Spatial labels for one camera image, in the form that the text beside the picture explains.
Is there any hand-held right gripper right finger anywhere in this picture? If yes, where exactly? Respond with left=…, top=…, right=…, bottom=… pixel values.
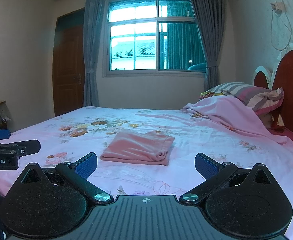
left=179, top=152, right=274, bottom=204

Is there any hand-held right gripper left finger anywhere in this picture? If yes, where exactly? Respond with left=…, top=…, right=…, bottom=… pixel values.
left=19, top=152, right=113, bottom=204

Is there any pink long-sleeved sweater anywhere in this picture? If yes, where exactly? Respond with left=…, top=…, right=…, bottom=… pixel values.
left=100, top=131, right=175, bottom=166

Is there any white-framed window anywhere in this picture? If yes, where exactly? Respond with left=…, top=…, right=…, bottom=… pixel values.
left=103, top=0, right=208, bottom=78

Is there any teal pleated curtain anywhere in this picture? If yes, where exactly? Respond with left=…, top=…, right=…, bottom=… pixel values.
left=167, top=22, right=207, bottom=70

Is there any white figurine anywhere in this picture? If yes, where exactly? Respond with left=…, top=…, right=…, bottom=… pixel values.
left=0, top=110, right=11, bottom=127

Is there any grey curtain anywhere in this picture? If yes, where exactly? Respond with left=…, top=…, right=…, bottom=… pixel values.
left=83, top=0, right=108, bottom=107
left=185, top=0, right=228, bottom=93

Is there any brown wooden door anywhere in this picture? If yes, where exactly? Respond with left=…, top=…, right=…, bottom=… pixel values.
left=52, top=7, right=86, bottom=117

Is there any white wall plug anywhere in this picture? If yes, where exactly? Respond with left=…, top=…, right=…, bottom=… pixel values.
left=270, top=1, right=285, bottom=14

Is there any beige pillow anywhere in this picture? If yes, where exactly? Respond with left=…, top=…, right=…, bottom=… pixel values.
left=259, top=112, right=275, bottom=130

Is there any bed with floral sheet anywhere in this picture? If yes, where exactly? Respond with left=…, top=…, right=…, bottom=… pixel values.
left=0, top=106, right=293, bottom=238

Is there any white wall cable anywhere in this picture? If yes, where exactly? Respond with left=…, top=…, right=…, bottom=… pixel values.
left=270, top=0, right=293, bottom=52

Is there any colourful floral cloth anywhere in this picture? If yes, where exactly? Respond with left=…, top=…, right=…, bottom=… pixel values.
left=199, top=91, right=223, bottom=101

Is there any striped pillow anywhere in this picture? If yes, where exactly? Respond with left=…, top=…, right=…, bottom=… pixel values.
left=204, top=82, right=284, bottom=116

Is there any pink blanket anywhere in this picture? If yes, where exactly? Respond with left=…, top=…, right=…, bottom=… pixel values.
left=183, top=95, right=288, bottom=145

